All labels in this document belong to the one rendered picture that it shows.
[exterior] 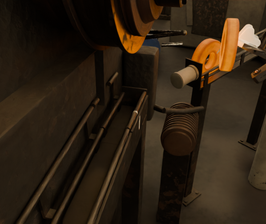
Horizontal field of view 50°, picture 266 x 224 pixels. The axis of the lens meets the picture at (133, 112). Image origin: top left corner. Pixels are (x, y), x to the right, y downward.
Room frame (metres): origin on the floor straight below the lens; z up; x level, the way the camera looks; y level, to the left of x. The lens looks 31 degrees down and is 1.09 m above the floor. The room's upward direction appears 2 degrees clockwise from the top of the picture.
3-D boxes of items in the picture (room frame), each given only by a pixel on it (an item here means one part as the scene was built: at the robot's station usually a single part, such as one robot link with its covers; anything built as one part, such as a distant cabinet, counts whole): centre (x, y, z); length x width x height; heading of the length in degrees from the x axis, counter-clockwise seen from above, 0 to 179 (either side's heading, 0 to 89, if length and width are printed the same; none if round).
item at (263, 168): (1.13, -0.68, 0.26); 0.12 x 0.12 x 0.52
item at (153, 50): (0.86, -0.02, 0.68); 0.11 x 0.08 x 0.24; 77
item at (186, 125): (0.92, -0.18, 0.27); 0.22 x 0.13 x 0.53; 167
